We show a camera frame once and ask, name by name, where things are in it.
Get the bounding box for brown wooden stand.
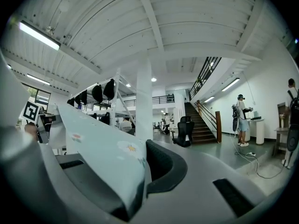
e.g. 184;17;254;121
273;102;288;158

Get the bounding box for black mezzanine railing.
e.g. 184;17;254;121
123;95;176;106
189;56;222;100

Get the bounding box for white square pillar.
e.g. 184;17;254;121
135;57;154;141

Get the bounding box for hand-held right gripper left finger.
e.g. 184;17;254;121
0;126;131;224

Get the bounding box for black floor cable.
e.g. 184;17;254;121
254;155;288;179

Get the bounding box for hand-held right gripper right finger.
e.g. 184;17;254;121
130;140;281;224

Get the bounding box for rows of black bags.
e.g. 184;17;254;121
67;78;115;107

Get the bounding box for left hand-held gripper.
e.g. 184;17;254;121
19;100;58;145

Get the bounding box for black office chair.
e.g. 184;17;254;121
171;115;195;148

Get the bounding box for large glass window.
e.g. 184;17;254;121
28;87;52;105

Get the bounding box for person's left hand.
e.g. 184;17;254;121
24;122;40;141

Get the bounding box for white metal shelving rack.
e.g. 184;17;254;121
67;68;141;135

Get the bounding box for brown wooden stair handrail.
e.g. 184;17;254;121
196;99;222;143

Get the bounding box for ceiling tube light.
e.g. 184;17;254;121
27;73;51;85
18;20;61;51

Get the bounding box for light blue floral tablecloth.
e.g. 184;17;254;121
57;104;153;216

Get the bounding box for dark wooden staircase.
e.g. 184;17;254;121
184;101;219;145

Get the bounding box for white counter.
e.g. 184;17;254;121
247;117;266;145

